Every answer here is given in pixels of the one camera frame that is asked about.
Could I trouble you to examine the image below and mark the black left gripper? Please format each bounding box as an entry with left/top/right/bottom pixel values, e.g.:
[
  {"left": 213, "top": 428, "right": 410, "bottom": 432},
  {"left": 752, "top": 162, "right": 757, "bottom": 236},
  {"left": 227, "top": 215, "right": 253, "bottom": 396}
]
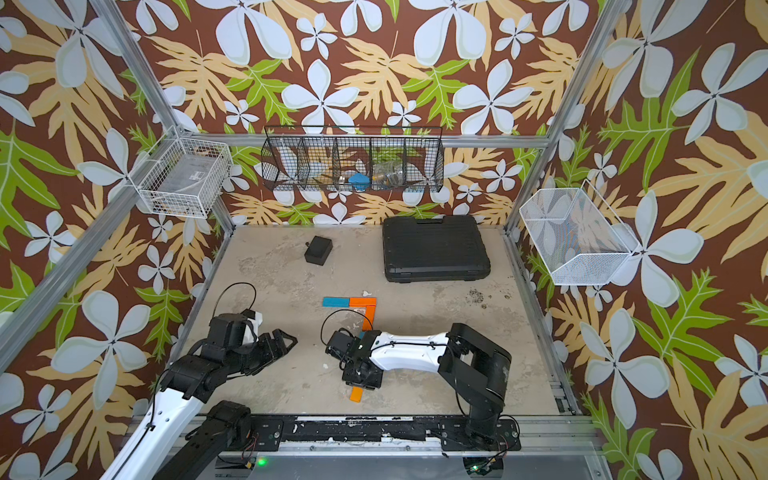
[{"left": 228, "top": 326, "right": 300, "bottom": 374}]

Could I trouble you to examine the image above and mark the light orange block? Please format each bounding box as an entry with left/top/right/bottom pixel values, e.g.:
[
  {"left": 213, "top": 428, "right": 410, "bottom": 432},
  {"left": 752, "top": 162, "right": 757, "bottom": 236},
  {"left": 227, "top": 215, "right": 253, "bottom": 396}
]
[{"left": 349, "top": 387, "right": 364, "bottom": 403}]

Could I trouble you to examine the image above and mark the red-orange block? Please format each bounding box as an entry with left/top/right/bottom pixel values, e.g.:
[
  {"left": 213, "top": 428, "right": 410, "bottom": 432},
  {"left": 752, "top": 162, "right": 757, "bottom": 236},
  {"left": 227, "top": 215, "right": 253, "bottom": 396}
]
[{"left": 362, "top": 305, "right": 376, "bottom": 331}]

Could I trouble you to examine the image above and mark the short orange block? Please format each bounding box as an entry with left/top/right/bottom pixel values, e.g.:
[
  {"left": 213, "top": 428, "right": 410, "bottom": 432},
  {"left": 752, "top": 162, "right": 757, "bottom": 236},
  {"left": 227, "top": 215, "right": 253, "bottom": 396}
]
[{"left": 349, "top": 297, "right": 377, "bottom": 308}]

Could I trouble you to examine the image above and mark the teal block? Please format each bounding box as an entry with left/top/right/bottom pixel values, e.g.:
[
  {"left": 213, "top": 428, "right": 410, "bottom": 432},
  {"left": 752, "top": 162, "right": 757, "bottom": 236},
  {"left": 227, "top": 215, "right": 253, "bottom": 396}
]
[{"left": 322, "top": 297, "right": 350, "bottom": 308}]

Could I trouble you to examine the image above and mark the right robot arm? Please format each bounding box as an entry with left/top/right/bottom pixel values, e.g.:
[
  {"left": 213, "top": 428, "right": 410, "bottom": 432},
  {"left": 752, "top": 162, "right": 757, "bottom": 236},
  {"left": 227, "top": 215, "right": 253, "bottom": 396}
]
[{"left": 323, "top": 323, "right": 511, "bottom": 449}]

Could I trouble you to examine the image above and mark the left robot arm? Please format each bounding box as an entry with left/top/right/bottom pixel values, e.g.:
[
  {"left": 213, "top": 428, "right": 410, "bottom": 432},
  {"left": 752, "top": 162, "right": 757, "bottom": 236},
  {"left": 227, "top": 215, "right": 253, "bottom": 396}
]
[{"left": 102, "top": 321, "right": 298, "bottom": 479}]

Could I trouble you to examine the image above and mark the small black box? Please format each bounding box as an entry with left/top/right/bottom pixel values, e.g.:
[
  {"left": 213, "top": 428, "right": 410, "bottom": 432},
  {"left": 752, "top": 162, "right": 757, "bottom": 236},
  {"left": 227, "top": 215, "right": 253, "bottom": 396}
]
[{"left": 304, "top": 236, "right": 333, "bottom": 266}]

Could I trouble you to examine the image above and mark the large black tool case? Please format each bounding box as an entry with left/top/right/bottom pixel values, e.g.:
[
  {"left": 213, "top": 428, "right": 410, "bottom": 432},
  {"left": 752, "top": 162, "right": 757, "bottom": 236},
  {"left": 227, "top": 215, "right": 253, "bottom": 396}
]
[{"left": 382, "top": 215, "right": 491, "bottom": 283}]

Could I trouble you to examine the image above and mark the blue object in basket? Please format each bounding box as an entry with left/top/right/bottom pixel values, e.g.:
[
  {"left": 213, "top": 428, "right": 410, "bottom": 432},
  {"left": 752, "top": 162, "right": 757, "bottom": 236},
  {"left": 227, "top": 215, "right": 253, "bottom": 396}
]
[{"left": 346, "top": 173, "right": 371, "bottom": 192}]

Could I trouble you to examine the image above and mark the white mesh basket right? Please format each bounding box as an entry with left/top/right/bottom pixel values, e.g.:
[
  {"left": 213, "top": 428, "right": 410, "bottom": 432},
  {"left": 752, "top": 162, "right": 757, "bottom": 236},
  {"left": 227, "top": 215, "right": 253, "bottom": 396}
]
[{"left": 520, "top": 180, "right": 639, "bottom": 286}]

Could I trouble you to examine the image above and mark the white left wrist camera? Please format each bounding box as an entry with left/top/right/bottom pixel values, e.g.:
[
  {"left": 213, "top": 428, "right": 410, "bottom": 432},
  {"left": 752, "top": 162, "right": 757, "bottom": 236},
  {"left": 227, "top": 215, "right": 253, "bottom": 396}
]
[{"left": 207, "top": 309, "right": 263, "bottom": 348}]

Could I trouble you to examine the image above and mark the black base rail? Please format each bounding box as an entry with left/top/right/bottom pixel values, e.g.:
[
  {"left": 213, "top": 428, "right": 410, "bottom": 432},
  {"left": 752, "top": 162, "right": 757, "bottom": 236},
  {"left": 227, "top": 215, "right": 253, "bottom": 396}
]
[{"left": 232, "top": 414, "right": 521, "bottom": 455}]

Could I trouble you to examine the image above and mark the white wire basket left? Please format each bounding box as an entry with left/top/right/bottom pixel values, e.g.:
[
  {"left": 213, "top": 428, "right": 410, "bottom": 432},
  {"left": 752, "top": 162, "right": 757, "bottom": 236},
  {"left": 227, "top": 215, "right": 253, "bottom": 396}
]
[{"left": 132, "top": 128, "right": 233, "bottom": 219}]

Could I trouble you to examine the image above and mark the black wire basket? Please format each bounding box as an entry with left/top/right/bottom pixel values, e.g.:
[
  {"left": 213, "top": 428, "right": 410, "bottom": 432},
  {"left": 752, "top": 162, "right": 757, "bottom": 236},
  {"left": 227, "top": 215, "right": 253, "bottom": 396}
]
[{"left": 258, "top": 126, "right": 445, "bottom": 193}]

